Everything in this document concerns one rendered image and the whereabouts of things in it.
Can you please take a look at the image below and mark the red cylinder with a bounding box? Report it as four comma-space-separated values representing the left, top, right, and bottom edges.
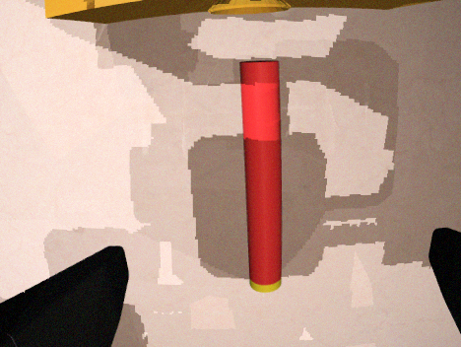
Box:
239, 61, 283, 293

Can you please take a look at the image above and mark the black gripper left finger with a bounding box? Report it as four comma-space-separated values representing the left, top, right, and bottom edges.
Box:
0, 245, 130, 347

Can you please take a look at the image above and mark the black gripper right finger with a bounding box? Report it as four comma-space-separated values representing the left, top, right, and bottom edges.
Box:
428, 228, 461, 335

